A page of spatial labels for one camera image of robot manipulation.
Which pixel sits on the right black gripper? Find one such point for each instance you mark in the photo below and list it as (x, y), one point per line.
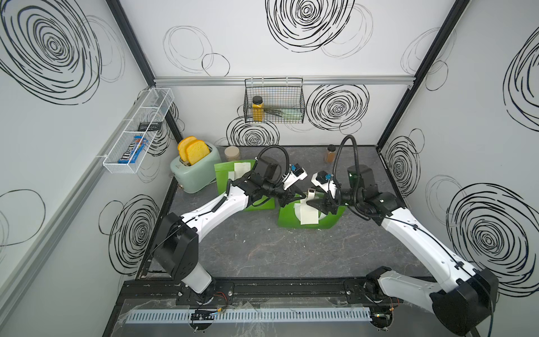
(325, 203)

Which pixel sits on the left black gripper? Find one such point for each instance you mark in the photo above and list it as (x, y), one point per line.
(290, 196)

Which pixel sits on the white paper receipt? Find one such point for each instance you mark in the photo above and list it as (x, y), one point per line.
(306, 215)
(240, 168)

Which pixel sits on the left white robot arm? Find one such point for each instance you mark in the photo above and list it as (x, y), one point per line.
(176, 245)

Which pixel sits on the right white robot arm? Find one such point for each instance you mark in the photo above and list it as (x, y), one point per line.
(460, 296)

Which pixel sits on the brown bottle black cap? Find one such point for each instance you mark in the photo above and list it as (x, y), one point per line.
(330, 154)

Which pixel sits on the jar with beige lid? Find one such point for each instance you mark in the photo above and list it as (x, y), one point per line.
(232, 153)

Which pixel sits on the green packet in basket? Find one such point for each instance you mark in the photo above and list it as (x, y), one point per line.
(292, 115)

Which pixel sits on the yellow juice bottle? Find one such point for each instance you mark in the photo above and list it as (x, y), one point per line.
(258, 108)

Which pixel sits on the mint green toaster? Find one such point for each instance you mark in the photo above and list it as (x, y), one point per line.
(194, 178)

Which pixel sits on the front yellow toast slice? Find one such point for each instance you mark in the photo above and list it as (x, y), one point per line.
(196, 151)

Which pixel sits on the yellow toast slice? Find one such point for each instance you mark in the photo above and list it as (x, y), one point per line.
(196, 151)
(183, 145)

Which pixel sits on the rear yellow toast slice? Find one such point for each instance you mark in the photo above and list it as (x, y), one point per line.
(183, 145)

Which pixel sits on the black small box on shelf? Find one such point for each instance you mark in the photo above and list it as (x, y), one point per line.
(149, 127)

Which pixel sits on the blue candy packet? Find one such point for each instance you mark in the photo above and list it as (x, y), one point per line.
(133, 150)

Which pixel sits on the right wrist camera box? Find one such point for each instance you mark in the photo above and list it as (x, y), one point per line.
(325, 182)

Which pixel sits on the black wire wall basket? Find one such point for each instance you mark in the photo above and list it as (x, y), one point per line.
(277, 93)

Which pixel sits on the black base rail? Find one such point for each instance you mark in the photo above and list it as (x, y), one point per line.
(229, 291)

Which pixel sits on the white wire wall shelf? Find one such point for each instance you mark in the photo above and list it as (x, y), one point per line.
(152, 105)

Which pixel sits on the white slotted cable duct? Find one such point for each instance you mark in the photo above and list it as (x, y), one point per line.
(247, 315)

